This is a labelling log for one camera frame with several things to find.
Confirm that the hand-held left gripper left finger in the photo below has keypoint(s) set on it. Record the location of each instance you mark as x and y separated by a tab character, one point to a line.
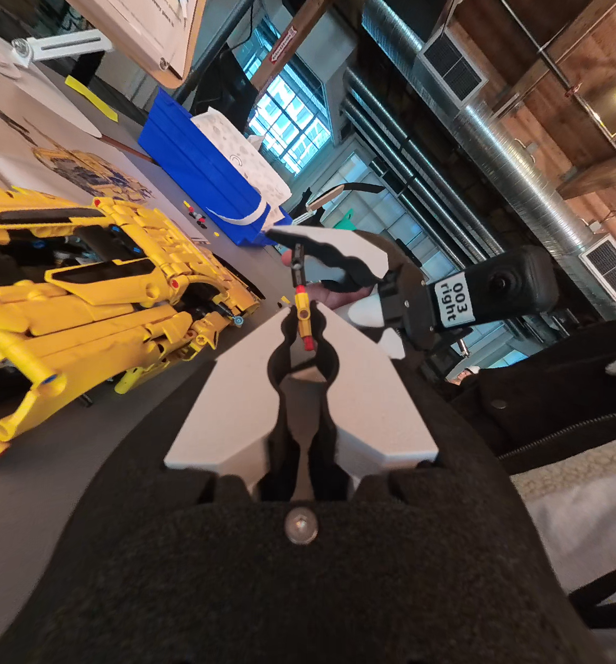
225	415

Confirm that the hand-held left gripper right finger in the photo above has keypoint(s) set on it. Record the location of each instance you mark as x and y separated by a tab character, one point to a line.
380	415

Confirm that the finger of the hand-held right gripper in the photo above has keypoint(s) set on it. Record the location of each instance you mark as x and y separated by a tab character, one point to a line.
349	244
367	311

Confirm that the yellow pin connector brick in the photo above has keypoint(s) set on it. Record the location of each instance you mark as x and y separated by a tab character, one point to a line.
303	311

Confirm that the grey desk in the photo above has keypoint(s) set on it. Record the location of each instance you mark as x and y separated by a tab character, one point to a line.
38	493

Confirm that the person's right hand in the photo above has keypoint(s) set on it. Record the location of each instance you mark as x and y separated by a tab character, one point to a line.
334	300

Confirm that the teal plastic board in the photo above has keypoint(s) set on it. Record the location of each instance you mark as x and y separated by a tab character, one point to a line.
345	223

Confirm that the white paper strip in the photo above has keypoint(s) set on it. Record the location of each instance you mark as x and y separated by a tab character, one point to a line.
240	220

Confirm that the large printed paper sheet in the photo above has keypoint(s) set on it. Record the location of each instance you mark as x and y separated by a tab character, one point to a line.
246	161

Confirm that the cluster of red black bricks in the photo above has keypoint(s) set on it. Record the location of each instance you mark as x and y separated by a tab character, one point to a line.
196	213

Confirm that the yellow toy brick car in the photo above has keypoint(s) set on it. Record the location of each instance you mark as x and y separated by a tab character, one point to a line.
106	306

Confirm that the blue plastic bin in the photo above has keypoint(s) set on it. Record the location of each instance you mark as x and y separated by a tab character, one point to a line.
183	150

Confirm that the white vent grille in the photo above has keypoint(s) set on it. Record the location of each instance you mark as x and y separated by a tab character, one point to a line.
453	67

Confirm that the red white label sign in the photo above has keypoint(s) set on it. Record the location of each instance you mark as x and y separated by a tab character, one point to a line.
283	45

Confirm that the white shirt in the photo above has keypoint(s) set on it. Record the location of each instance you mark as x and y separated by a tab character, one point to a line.
588	529

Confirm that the yellow translucent plastic panel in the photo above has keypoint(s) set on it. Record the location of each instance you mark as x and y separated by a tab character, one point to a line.
87	93

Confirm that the printed instruction card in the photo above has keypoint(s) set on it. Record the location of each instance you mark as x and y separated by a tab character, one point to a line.
131	26

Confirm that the instruction card on stand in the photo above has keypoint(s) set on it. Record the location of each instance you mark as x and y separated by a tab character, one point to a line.
43	98

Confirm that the building instruction booklet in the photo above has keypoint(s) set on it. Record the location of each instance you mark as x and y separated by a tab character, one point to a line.
7	145

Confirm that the silver ventilation duct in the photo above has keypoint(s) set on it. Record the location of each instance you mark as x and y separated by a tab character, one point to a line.
520	166

